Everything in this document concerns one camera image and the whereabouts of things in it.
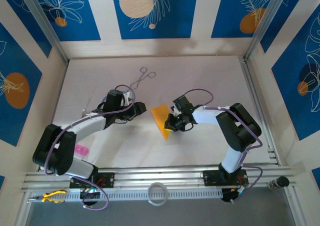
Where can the dark bottle with label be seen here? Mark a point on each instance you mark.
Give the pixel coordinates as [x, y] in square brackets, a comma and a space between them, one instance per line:
[282, 181]

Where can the thin metal forceps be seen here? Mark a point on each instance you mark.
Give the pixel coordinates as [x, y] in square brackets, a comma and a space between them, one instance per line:
[145, 76]

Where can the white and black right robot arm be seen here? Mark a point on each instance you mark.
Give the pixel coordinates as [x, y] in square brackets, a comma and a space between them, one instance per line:
[207, 115]

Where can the aluminium frame post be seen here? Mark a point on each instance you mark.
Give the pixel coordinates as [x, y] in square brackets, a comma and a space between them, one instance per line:
[46, 26]
[265, 24]

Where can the aluminium table side rail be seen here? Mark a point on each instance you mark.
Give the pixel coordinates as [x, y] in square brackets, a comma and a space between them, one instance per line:
[250, 86]

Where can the clear bag with pink label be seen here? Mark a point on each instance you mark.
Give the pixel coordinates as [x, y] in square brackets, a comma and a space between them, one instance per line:
[82, 150]

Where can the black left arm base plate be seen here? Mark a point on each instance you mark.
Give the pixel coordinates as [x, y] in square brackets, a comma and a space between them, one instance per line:
[107, 179]

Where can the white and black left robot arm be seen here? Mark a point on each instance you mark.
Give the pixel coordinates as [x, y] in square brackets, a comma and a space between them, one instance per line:
[87, 126]

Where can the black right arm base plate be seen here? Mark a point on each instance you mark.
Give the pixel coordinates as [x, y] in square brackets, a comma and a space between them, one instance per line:
[212, 178]

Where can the aluminium mounting rail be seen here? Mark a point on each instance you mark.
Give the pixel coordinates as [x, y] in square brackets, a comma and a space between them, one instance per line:
[162, 176]

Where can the orange square paper sheet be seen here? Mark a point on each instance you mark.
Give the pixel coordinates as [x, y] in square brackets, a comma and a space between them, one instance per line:
[160, 116]

